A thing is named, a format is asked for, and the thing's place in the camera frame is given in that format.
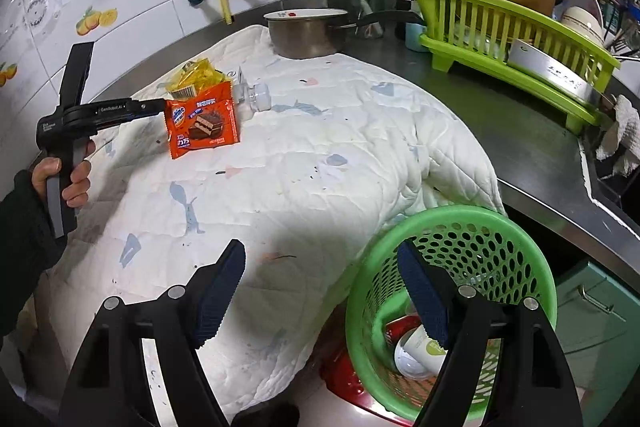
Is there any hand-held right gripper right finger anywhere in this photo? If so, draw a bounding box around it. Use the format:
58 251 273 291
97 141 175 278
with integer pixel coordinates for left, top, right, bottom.
396 239 585 427

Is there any quilted printed blanket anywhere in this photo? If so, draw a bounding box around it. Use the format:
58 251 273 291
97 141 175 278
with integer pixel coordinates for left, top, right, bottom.
22 25 506 427

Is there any red plastic stool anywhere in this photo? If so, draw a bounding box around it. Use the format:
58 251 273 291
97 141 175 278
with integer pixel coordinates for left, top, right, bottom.
320 347 381 408

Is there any white bowl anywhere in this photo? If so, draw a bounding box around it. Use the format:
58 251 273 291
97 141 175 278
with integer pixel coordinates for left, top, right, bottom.
560 6 603 45

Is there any green dish rack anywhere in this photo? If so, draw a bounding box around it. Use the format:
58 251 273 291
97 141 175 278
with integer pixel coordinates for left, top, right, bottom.
403 0 622 135

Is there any person's left hand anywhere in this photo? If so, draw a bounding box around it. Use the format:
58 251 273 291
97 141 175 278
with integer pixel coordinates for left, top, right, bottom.
31 141 96 209

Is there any white paper cup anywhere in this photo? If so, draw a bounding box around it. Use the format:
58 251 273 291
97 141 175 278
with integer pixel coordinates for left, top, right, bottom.
394 326 451 378

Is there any bunch of metal cutlery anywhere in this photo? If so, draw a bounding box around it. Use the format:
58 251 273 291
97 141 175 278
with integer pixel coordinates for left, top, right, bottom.
602 27 640 62

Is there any orange snack wrapper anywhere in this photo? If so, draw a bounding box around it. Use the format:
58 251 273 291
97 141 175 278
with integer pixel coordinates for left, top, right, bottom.
164 97 240 160

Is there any white dishcloth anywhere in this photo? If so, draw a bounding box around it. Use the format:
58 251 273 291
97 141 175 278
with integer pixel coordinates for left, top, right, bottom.
595 94 640 178

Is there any person's left forearm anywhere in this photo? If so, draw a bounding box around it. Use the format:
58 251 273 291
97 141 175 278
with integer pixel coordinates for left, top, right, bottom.
0 169 63 338

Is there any green cabinet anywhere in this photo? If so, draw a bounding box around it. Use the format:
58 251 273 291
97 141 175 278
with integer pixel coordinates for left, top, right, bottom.
555 259 640 427

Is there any small clear plastic bottle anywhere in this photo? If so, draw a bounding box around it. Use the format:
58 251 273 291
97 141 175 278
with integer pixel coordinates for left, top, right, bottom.
234 67 273 118

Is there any yellow snack wrapper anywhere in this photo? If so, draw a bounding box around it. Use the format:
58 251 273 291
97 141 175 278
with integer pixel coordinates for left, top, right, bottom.
165 59 232 100

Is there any steel cleaver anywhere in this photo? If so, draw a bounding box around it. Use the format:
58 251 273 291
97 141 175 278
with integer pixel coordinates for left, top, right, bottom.
507 38 593 102

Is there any steel sink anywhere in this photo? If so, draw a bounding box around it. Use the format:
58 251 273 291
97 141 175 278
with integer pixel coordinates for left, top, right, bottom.
580 142 640 238

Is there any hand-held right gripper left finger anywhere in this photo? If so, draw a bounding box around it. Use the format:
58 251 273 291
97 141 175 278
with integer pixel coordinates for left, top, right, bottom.
59 238 247 427

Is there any metal saucepan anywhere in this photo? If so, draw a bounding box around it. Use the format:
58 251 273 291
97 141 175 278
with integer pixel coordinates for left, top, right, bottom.
263 8 426 59

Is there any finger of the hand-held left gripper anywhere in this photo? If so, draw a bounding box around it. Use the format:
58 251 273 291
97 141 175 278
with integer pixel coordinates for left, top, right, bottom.
127 98 168 120
58 41 95 108

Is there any red printed paper cup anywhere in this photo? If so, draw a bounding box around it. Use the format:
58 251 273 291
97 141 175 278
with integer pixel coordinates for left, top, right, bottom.
384 314 423 350

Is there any green plastic basket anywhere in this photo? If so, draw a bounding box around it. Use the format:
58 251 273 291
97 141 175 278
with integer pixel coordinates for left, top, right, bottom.
345 205 558 423

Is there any teal cup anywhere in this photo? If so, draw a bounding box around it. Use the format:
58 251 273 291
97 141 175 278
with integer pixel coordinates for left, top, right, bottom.
405 22 431 54

